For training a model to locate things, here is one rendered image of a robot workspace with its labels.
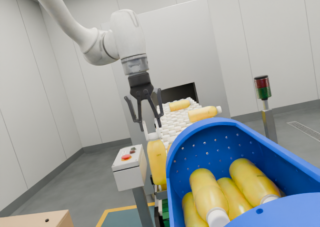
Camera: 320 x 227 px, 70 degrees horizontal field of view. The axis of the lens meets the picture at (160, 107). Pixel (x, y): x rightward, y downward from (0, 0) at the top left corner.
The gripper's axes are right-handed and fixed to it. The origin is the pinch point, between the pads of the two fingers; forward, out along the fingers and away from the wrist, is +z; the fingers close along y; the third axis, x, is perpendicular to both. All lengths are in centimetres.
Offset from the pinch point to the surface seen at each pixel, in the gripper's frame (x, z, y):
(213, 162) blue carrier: -18.7, 8.7, 16.2
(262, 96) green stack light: 24, 2, 50
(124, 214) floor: 148, 119, -65
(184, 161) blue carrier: -18.8, 6.5, 8.3
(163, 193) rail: -4.1, 22.5, -1.3
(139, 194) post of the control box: 6.9, 26.5, -11.8
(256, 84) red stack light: 26, -3, 50
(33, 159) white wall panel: 276, 67, -224
